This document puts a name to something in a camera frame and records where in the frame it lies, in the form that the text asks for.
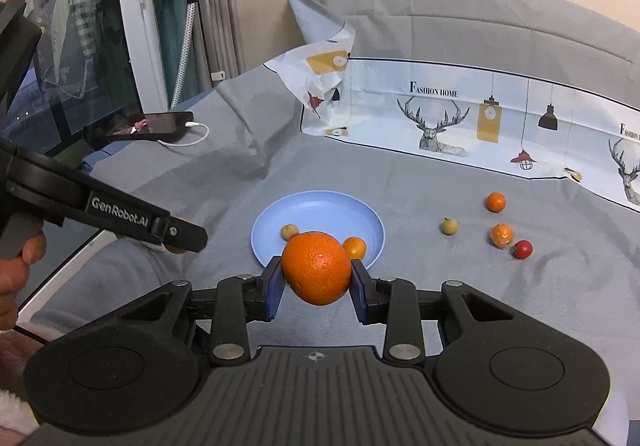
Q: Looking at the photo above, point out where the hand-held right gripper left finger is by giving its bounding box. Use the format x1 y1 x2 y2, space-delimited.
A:
120 256 286 367

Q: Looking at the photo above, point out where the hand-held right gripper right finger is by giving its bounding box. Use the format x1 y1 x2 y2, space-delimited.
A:
350 259 517 367

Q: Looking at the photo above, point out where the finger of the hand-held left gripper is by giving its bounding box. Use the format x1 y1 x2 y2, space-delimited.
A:
167 216 209 255

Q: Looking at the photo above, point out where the blue plastic plate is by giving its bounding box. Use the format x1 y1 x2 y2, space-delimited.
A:
251 191 386 272

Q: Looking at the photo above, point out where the plastic-wrapped mandarin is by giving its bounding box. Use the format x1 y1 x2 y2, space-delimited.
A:
490 223 514 249

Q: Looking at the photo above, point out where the person's left forearm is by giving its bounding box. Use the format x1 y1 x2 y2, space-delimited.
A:
0 326 43 434

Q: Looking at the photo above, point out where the person's left hand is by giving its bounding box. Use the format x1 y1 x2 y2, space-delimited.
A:
0 231 47 332

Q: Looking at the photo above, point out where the blue bed sheet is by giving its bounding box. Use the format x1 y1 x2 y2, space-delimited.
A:
80 149 118 174

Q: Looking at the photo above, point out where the glass window pane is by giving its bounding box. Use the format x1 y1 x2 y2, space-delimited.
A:
0 0 143 157

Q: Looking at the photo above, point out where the black smartphone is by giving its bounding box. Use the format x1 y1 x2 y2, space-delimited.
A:
82 111 195 152

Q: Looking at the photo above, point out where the teal cloth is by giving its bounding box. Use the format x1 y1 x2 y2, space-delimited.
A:
150 0 193 107

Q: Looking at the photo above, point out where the deer print cloth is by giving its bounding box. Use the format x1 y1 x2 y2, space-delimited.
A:
263 0 640 214

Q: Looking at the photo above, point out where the plaid shirt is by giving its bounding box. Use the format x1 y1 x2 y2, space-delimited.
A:
30 0 131 102

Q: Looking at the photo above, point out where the grey curtain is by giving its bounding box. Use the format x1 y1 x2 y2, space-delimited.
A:
192 0 248 90

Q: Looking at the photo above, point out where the white bed frame edge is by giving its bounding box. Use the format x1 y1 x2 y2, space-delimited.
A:
15 229 121 322

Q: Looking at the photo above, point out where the white charging cable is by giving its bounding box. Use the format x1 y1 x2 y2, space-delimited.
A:
159 121 211 147

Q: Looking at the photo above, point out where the white window frame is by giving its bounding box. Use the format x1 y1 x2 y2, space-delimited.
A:
112 0 171 112

